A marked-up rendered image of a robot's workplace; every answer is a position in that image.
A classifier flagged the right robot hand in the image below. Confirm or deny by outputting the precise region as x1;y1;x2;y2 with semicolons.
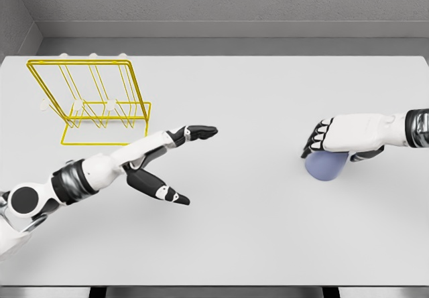
300;113;388;163

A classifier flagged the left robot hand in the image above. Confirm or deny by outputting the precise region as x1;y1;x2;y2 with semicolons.
110;124;219;207

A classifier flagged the pale blue cup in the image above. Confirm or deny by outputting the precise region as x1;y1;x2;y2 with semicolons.
304;150;350;182

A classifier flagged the yellow wire cup holder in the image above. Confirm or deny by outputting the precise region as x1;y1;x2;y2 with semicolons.
26;52;152;145

